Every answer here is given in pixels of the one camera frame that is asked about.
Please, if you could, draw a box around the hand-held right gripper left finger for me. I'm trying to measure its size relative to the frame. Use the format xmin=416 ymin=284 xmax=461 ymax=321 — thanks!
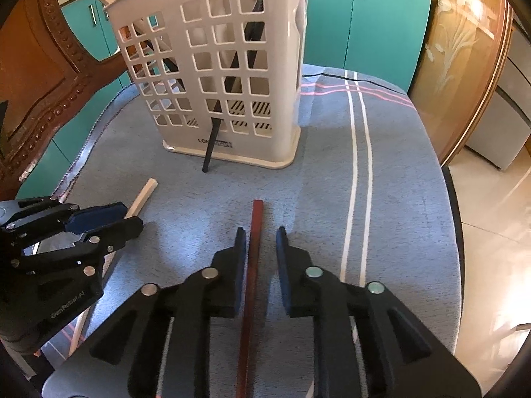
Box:
xmin=89 ymin=226 xmax=250 ymax=398

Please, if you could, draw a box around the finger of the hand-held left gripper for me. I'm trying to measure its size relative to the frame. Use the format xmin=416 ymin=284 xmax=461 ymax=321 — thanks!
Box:
xmin=0 ymin=196 xmax=127 ymax=235
xmin=8 ymin=217 xmax=144 ymax=276

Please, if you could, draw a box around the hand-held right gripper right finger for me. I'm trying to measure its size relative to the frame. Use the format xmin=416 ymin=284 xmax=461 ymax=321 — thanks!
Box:
xmin=276 ymin=226 xmax=434 ymax=398

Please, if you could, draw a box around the red-brown chopstick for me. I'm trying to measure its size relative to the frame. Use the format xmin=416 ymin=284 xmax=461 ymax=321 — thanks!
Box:
xmin=236 ymin=199 xmax=265 ymax=398

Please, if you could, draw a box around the black chopstick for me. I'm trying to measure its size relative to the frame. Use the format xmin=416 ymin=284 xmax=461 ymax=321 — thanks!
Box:
xmin=201 ymin=0 xmax=266 ymax=173

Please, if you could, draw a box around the white plastic utensil basket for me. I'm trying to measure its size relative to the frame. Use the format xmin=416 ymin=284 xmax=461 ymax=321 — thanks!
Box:
xmin=103 ymin=0 xmax=310 ymax=170

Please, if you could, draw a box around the blue striped tablecloth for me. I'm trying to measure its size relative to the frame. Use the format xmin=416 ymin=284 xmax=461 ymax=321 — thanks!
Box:
xmin=39 ymin=63 xmax=463 ymax=398

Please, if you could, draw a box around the brown studded wooden chair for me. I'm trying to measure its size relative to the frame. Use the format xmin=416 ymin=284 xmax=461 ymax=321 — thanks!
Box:
xmin=0 ymin=0 xmax=139 ymax=200

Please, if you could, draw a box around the teal cabinet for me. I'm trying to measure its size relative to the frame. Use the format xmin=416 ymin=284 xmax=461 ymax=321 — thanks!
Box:
xmin=12 ymin=0 xmax=434 ymax=200

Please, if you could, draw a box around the wooden framed glass door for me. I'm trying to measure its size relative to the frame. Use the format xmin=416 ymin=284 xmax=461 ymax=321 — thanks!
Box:
xmin=409 ymin=0 xmax=517 ymax=166

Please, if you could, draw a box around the grey drawer cabinet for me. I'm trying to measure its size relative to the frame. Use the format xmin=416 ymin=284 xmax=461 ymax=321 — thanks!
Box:
xmin=465 ymin=29 xmax=531 ymax=170

